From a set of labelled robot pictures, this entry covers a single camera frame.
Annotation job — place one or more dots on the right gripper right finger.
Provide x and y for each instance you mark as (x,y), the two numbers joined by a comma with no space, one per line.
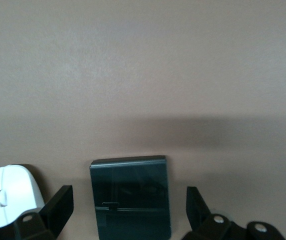
(196,211)

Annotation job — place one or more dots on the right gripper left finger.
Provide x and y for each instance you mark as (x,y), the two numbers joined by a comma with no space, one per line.
(59,210)

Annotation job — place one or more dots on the white computer mouse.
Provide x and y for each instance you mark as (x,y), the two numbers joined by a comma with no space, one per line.
(13,185)

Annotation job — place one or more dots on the black smartphone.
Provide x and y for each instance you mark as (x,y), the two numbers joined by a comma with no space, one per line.
(133,190)

